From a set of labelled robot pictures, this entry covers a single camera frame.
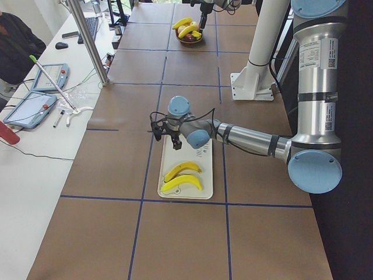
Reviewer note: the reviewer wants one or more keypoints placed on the aluminium frame post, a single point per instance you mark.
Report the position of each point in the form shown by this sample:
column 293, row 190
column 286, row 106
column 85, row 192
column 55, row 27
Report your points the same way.
column 79, row 18

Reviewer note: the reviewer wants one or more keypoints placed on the white bear tray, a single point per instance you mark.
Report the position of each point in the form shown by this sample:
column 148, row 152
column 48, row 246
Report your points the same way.
column 186, row 173

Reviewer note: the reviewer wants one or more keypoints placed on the teach pendant near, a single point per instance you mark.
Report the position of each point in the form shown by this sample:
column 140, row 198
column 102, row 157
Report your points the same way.
column 30, row 112

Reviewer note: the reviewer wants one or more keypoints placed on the black marker pen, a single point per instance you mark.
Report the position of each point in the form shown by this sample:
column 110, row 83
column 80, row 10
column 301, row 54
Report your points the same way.
column 59, row 118

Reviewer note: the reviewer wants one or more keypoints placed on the seated person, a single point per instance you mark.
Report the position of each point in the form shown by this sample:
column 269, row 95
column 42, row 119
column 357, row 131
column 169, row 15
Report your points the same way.
column 18, row 43

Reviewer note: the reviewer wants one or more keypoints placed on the yellow starfruit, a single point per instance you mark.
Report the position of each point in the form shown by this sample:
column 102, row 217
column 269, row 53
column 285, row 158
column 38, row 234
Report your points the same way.
column 197, row 35

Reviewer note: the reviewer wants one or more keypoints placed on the small metal cup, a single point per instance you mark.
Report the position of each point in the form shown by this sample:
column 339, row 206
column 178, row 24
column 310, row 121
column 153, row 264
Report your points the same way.
column 117, row 30

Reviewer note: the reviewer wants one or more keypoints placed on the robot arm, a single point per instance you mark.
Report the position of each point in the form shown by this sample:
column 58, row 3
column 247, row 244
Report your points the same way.
column 313, row 154
column 226, row 5

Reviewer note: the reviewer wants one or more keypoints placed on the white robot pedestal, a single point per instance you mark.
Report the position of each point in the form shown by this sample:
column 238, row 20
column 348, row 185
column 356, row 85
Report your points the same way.
column 254, row 81

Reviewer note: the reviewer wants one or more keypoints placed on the black keyboard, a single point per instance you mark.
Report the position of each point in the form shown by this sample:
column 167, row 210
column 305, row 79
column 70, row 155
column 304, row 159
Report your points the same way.
column 92, row 25

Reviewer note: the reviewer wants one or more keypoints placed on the teach pendant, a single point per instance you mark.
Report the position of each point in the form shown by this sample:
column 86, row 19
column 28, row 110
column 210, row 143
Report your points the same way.
column 30, row 112
column 58, row 72

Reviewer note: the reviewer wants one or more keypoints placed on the red bottle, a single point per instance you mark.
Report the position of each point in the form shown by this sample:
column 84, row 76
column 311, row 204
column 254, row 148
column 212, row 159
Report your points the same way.
column 8, row 135

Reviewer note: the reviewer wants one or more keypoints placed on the brown wicker basket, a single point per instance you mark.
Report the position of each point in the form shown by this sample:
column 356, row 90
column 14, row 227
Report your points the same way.
column 183, row 40

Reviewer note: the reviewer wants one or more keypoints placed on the yellow banana moved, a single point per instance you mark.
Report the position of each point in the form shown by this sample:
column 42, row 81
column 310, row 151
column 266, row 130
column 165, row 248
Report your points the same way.
column 180, row 168
column 183, row 179

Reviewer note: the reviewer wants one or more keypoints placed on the yellow banana in basket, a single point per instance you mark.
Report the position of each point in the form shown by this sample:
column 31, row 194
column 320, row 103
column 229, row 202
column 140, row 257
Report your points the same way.
column 187, row 30

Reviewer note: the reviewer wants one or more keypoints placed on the teach pendant far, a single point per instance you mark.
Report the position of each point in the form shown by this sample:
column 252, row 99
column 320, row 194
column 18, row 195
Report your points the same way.
column 58, row 72

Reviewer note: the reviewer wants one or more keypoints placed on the long metal grabber stick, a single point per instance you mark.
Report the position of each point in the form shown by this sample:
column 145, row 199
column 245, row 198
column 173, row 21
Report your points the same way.
column 53, row 83

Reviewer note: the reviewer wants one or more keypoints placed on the black computer mouse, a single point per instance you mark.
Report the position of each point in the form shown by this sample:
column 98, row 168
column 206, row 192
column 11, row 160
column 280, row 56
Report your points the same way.
column 61, row 45

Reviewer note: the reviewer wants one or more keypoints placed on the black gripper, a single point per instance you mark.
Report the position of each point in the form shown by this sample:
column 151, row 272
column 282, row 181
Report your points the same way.
column 175, row 136
column 204, row 11

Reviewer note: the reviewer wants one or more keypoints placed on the yellow banana basket edge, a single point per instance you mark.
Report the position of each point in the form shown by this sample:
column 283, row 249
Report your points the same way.
column 183, row 22

